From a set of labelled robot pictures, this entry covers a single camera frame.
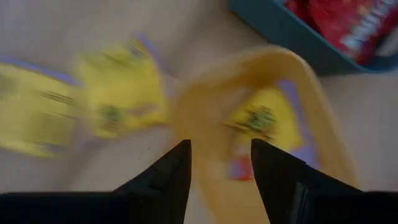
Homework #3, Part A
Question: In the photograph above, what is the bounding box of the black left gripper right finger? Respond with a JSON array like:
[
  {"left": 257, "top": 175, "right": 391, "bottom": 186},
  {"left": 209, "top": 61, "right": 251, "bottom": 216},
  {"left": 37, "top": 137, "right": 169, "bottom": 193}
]
[{"left": 251, "top": 138, "right": 398, "bottom": 224}]

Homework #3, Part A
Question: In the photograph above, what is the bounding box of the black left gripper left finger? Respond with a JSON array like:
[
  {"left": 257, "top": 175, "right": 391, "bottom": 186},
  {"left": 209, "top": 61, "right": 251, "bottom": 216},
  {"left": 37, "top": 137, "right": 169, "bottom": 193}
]
[{"left": 0, "top": 139, "right": 192, "bottom": 224}]

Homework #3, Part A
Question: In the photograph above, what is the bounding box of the yellow plastic bin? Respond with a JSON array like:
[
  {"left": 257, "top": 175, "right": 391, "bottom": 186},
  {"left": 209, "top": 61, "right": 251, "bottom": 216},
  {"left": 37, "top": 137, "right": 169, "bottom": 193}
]
[{"left": 170, "top": 44, "right": 361, "bottom": 224}]

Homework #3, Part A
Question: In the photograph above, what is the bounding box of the blue-grey plastic bin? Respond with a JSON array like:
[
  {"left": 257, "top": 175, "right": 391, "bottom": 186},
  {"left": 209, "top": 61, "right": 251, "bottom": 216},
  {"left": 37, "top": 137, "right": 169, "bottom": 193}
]
[{"left": 228, "top": 0, "right": 398, "bottom": 77}]

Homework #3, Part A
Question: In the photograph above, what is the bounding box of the yellow Sour Patch Kids pack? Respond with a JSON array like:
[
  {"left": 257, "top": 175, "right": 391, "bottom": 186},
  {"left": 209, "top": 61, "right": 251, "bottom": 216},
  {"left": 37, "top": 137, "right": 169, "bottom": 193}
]
[
  {"left": 225, "top": 79, "right": 321, "bottom": 183},
  {"left": 73, "top": 37, "right": 171, "bottom": 140},
  {"left": 0, "top": 55, "right": 82, "bottom": 159}
]

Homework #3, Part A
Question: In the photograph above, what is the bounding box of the red Skittles pack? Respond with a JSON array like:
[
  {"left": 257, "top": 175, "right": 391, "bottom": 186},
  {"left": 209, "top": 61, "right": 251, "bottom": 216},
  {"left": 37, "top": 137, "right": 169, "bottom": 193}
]
[{"left": 284, "top": 0, "right": 398, "bottom": 67}]

